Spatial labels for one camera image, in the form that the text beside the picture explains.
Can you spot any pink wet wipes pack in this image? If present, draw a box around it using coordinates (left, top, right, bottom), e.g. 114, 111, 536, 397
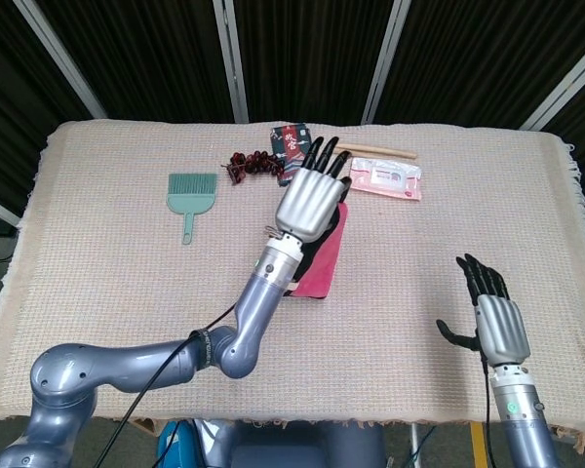
346, 156, 423, 201

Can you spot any teal hand brush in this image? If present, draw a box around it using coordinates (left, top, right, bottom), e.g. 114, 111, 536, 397
167, 173, 219, 246

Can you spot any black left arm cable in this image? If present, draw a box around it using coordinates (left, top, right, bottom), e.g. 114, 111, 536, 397
90, 301, 240, 468

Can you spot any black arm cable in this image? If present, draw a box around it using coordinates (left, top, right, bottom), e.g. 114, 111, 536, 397
480, 355, 494, 468
90, 301, 240, 468

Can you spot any pink cloth with black edge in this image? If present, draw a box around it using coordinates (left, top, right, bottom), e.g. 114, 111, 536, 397
287, 202, 350, 299

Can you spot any dark printed packet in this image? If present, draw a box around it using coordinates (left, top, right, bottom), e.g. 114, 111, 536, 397
270, 124, 319, 187

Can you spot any beige woven tablecloth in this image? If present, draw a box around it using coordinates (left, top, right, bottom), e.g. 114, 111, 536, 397
0, 119, 585, 440

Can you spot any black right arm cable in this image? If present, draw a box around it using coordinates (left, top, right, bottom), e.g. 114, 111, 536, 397
480, 355, 494, 468

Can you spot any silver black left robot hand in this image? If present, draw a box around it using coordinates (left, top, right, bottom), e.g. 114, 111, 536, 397
274, 136, 353, 244

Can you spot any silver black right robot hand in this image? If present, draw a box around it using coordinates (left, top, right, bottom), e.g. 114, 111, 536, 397
436, 253, 531, 366

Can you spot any blue cover under table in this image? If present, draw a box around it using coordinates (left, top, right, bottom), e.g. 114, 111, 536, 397
155, 421, 211, 468

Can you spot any grey-blue robot torso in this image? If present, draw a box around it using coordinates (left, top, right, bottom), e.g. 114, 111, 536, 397
209, 421, 389, 468

